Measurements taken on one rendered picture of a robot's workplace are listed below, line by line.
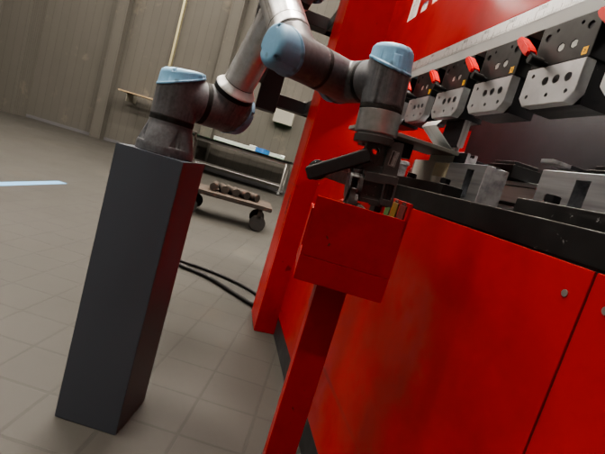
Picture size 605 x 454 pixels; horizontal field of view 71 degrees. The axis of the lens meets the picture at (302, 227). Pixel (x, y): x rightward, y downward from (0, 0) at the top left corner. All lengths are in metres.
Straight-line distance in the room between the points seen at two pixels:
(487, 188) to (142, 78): 12.08
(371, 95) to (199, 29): 11.89
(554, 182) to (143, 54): 12.41
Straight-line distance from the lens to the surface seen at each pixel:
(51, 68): 14.08
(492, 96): 1.12
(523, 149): 1.89
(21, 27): 14.07
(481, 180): 1.06
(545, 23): 1.09
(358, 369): 1.12
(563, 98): 0.93
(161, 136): 1.15
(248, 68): 1.18
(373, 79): 0.76
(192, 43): 12.53
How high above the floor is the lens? 0.85
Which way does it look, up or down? 8 degrees down
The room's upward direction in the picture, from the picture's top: 16 degrees clockwise
